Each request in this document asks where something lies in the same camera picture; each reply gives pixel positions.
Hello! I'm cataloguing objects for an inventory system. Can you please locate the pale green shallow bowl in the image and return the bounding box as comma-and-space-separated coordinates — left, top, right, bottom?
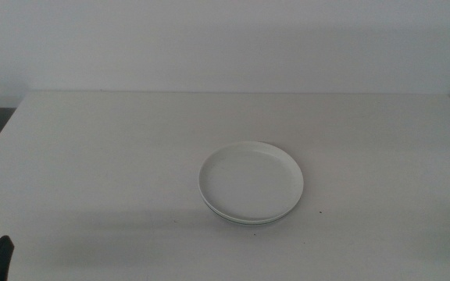
209, 205, 291, 226

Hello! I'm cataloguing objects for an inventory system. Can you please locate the white shallow bowl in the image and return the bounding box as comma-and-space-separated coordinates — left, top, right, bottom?
198, 140, 305, 225

